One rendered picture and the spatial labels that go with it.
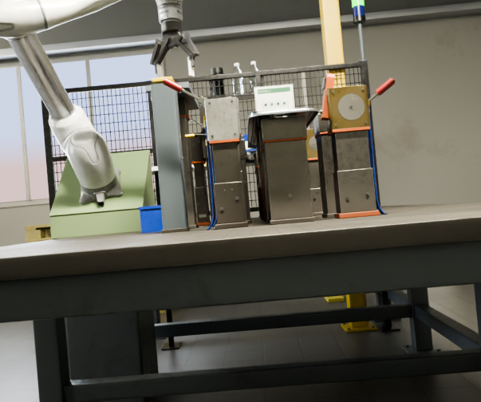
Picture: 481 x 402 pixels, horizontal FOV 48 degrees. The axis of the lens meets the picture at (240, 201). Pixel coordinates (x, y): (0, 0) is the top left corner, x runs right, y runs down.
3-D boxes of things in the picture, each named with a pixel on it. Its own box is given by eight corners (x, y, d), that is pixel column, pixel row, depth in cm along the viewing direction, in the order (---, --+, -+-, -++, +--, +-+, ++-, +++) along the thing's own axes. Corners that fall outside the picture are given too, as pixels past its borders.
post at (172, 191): (187, 230, 158) (175, 81, 159) (161, 233, 158) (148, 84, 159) (190, 230, 165) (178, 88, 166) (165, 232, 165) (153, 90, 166)
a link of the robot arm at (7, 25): (40, 1, 175) (29, -12, 184) (-18, 10, 168) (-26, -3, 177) (49, 39, 184) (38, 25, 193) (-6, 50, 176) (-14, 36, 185)
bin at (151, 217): (168, 230, 184) (166, 204, 184) (139, 233, 184) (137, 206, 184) (173, 229, 195) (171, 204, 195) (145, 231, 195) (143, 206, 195)
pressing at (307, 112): (330, 108, 140) (330, 103, 140) (244, 116, 140) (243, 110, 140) (288, 159, 278) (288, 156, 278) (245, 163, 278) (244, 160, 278)
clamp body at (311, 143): (341, 214, 213) (332, 127, 213) (310, 217, 213) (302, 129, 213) (337, 214, 219) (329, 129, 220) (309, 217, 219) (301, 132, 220)
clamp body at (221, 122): (248, 228, 148) (236, 96, 148) (205, 232, 148) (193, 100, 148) (248, 227, 155) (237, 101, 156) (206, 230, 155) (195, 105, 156)
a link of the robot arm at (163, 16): (173, 1, 196) (175, 17, 195) (186, 8, 204) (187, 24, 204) (152, 6, 199) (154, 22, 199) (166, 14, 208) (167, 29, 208)
